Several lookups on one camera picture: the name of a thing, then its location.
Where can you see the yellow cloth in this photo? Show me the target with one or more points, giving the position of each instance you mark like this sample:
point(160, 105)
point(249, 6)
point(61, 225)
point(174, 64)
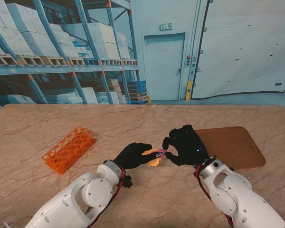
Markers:
point(154, 161)

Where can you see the printed warehouse backdrop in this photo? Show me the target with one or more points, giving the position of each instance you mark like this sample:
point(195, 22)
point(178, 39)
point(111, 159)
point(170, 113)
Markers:
point(156, 47)

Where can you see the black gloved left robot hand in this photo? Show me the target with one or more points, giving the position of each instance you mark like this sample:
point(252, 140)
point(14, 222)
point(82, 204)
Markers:
point(133, 156)

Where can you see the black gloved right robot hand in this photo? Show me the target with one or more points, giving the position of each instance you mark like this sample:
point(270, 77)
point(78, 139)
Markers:
point(190, 149)

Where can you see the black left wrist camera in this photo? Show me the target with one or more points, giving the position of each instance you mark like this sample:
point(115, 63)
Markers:
point(128, 182)

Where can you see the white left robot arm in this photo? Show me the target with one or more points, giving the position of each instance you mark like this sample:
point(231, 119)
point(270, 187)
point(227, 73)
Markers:
point(80, 197)

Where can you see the pink rubber band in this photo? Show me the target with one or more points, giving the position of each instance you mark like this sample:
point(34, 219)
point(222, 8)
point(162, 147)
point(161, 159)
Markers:
point(161, 151)

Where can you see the orange test tube rack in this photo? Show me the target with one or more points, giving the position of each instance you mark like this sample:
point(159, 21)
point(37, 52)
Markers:
point(69, 149)

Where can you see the brown wooden tray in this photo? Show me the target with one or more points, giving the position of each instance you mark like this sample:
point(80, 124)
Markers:
point(232, 147)

